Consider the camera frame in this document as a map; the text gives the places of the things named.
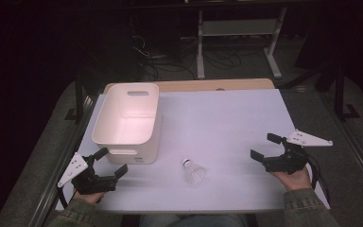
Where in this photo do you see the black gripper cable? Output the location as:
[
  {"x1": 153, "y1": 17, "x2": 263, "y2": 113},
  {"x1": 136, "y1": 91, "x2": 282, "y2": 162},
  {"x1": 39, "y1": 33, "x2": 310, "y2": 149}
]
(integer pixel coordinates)
[
  {"x1": 306, "y1": 154, "x2": 332, "y2": 204},
  {"x1": 57, "y1": 186, "x2": 78, "y2": 210}
]

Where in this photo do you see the person's right hand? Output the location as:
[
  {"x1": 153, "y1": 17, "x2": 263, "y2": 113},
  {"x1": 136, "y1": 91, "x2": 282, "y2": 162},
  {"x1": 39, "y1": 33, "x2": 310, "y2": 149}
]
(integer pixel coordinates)
[{"x1": 268, "y1": 166, "x2": 313, "y2": 193}]

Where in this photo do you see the black metal stand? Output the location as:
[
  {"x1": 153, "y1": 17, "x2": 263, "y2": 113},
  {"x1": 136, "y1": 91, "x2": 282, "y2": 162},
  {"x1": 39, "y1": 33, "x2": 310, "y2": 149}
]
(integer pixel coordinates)
[
  {"x1": 63, "y1": 71, "x2": 93, "y2": 123},
  {"x1": 333, "y1": 62, "x2": 362, "y2": 123}
]

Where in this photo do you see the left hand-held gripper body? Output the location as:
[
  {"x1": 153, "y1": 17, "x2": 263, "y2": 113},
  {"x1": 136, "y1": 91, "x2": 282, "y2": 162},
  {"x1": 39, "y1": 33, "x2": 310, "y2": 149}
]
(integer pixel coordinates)
[{"x1": 57, "y1": 151, "x2": 118, "y2": 196}]

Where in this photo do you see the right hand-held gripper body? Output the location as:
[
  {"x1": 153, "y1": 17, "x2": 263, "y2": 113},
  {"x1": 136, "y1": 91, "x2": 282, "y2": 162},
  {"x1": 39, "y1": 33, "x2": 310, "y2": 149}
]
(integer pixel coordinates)
[{"x1": 262, "y1": 129, "x2": 334, "y2": 176}]

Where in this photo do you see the white plastic basket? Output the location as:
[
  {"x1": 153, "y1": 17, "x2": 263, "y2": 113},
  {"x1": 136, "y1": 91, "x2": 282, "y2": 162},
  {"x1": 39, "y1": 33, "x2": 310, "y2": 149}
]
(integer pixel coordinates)
[{"x1": 91, "y1": 82, "x2": 163, "y2": 166}]

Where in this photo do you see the person's left hand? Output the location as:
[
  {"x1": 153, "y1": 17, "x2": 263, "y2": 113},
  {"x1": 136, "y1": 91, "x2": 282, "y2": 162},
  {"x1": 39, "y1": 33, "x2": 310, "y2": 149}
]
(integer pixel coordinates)
[{"x1": 72, "y1": 189, "x2": 107, "y2": 205}]

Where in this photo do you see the white metal table frame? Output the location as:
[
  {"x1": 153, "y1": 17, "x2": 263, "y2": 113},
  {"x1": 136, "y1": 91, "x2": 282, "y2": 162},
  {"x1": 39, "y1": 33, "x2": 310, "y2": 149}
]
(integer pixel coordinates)
[{"x1": 196, "y1": 7, "x2": 288, "y2": 80}]

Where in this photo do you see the white shuttlecock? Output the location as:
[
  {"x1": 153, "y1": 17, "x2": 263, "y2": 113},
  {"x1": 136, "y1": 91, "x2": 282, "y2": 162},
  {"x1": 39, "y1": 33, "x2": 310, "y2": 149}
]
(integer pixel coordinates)
[{"x1": 181, "y1": 158, "x2": 207, "y2": 185}]

